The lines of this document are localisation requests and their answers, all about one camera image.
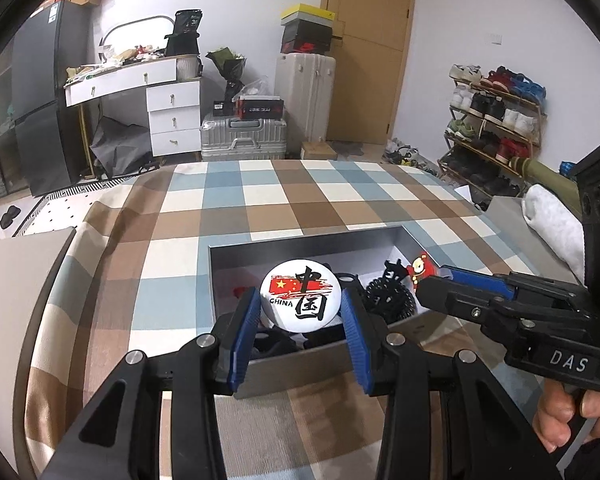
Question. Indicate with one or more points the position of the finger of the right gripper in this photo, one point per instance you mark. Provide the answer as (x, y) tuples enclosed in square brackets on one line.
[(480, 279), (453, 299)]

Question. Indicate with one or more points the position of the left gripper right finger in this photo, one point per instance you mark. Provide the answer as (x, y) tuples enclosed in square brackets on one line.
[(365, 335)]

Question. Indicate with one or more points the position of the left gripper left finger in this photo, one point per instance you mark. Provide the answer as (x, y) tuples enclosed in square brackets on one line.
[(236, 332)]

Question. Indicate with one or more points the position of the small red figure charm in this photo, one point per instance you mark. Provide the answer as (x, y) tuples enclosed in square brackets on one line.
[(420, 268)]

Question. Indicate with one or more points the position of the round China badge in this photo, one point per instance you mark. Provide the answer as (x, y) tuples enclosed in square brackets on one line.
[(299, 296)]

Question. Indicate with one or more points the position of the right hand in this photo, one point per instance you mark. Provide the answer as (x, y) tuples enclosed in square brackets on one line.
[(555, 410)]

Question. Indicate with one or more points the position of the red white charm in box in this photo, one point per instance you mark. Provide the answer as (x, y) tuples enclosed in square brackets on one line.
[(240, 291)]

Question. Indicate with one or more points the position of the black character ornament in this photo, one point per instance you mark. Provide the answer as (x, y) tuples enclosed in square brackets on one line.
[(395, 271)]

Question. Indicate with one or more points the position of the black hair claw clip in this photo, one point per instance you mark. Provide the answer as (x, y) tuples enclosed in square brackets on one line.
[(347, 281)]

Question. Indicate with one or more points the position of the grey cardboard box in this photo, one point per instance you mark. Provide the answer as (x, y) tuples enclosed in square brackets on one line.
[(361, 252)]

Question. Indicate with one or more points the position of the white pillow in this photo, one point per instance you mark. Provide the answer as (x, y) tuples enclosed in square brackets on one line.
[(557, 226)]

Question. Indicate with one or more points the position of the plaid bed sheet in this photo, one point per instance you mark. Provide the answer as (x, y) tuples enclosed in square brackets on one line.
[(157, 259)]

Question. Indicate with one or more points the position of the green rolled mat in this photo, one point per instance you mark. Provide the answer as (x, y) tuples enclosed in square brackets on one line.
[(534, 172)]

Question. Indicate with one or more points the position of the shoe rack with shoes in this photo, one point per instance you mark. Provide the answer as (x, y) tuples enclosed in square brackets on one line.
[(495, 117)]

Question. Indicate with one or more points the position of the small cardboard box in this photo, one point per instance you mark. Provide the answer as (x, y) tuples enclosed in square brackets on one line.
[(317, 151)]

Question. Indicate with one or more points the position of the silver aluminium suitcase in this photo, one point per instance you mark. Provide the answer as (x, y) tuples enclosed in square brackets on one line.
[(231, 138)]

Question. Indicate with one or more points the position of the black box on suitcase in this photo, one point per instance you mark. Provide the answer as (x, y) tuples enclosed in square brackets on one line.
[(260, 107)]

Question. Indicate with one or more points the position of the white upright suitcase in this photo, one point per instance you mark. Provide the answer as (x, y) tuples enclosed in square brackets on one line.
[(305, 83)]

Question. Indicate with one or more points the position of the white desk with drawers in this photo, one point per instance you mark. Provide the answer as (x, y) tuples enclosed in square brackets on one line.
[(164, 95)]

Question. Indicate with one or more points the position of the flower bouquet dark wrap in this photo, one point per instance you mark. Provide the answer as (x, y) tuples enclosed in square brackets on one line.
[(230, 66)]

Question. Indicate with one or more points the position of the glass door cabinet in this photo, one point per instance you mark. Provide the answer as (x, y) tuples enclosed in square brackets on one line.
[(11, 177)]

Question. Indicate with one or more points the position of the black red shoe box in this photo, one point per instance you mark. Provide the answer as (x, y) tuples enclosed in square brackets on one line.
[(308, 37)]

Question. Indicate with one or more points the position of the black bag on desk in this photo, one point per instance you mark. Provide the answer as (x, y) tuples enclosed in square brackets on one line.
[(184, 38)]

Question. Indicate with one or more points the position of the wooden door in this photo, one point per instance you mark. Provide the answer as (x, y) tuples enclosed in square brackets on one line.
[(370, 41)]

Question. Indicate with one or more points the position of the yellow lid shoe box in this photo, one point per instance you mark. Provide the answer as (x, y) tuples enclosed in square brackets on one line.
[(305, 12)]

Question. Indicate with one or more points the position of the black refrigerator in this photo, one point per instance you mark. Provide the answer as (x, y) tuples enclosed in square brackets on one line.
[(47, 129)]

